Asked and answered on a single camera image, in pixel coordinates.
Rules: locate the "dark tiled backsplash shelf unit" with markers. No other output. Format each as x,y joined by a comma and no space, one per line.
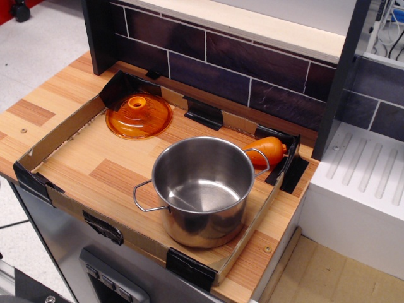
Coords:
261,81

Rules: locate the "orange plastic toy carrot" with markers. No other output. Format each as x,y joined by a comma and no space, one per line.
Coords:
269,149

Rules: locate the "grey toy oven front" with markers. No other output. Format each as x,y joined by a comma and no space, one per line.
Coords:
94,269

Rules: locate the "white dish drainer counter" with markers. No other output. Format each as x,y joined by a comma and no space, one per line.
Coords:
354,203

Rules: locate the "stainless steel metal pot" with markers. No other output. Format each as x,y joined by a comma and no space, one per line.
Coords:
202,184

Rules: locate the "cardboard fence with black tape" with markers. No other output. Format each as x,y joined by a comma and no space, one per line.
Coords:
88,172

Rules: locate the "black caster wheel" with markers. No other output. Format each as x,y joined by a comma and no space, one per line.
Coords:
20,11

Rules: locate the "orange transparent pot lid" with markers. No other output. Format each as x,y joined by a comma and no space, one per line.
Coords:
139,116

